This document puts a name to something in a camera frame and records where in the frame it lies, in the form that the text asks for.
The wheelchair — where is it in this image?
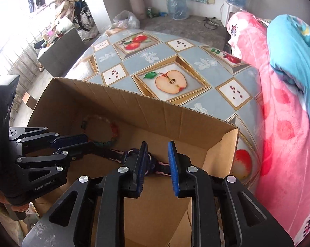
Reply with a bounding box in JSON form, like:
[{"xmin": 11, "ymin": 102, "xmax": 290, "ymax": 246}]
[{"xmin": 73, "ymin": 0, "xmax": 95, "ymax": 31}]

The white plastic bag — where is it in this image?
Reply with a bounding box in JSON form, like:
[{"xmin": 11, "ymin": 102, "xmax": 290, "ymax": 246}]
[{"xmin": 54, "ymin": 18, "xmax": 74, "ymax": 33}]

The brown cardboard box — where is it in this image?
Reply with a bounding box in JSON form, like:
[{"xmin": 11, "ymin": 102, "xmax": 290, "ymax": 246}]
[{"xmin": 27, "ymin": 77, "xmax": 240, "ymax": 247}]

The white water dispenser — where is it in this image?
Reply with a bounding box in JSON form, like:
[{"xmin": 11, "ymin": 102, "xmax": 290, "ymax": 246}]
[{"xmin": 220, "ymin": 1, "xmax": 241, "ymax": 27}]

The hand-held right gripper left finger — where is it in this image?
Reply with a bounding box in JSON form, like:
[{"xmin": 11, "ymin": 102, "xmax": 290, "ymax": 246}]
[{"xmin": 22, "ymin": 141, "xmax": 149, "ymax": 247}]

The grey cabinet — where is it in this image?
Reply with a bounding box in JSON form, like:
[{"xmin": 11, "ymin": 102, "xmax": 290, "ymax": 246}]
[{"xmin": 38, "ymin": 27, "xmax": 87, "ymax": 78}]

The empty clear water bottle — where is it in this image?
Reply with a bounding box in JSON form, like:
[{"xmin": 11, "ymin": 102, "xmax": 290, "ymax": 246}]
[{"xmin": 167, "ymin": 0, "xmax": 189, "ymax": 20}]

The metal window railing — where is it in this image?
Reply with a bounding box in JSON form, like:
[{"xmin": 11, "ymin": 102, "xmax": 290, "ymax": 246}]
[{"xmin": 0, "ymin": 5, "xmax": 55, "ymax": 88}]

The pink floral blanket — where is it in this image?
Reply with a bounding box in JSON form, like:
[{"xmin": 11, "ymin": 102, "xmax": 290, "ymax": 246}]
[{"xmin": 226, "ymin": 10, "xmax": 310, "ymax": 246}]

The black smartwatch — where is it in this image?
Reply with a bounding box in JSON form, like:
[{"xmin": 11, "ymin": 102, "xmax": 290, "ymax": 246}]
[{"xmin": 93, "ymin": 147, "xmax": 172, "ymax": 177}]

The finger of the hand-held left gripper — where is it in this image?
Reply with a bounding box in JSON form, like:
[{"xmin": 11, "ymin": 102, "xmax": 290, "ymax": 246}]
[
  {"xmin": 9, "ymin": 127, "xmax": 90, "ymax": 150},
  {"xmin": 16, "ymin": 142, "xmax": 96, "ymax": 183}
]

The blue quilt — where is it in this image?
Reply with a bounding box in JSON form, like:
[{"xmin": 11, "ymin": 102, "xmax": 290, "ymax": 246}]
[{"xmin": 267, "ymin": 14, "xmax": 310, "ymax": 120}]

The pile of beige clothes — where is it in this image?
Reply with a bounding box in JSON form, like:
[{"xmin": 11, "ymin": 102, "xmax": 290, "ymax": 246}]
[{"xmin": 54, "ymin": 0, "xmax": 82, "ymax": 21}]

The clear plastic bag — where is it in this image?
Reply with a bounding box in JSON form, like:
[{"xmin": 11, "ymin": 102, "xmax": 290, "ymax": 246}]
[{"xmin": 113, "ymin": 10, "xmax": 140, "ymax": 29}]

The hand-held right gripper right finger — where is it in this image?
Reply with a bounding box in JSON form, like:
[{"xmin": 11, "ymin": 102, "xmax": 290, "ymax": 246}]
[{"xmin": 168, "ymin": 141, "xmax": 296, "ymax": 247}]

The multicoloured bead bracelet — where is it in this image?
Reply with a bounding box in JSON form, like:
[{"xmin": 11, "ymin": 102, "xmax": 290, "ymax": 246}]
[{"xmin": 81, "ymin": 116, "xmax": 120, "ymax": 147}]

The person's left hand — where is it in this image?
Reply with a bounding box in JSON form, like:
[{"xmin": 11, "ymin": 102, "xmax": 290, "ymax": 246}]
[{"xmin": 10, "ymin": 203, "xmax": 30, "ymax": 213}]

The fruit print tablecloth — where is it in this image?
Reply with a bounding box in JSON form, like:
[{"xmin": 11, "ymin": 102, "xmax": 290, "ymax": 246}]
[{"xmin": 65, "ymin": 24, "xmax": 265, "ymax": 186}]

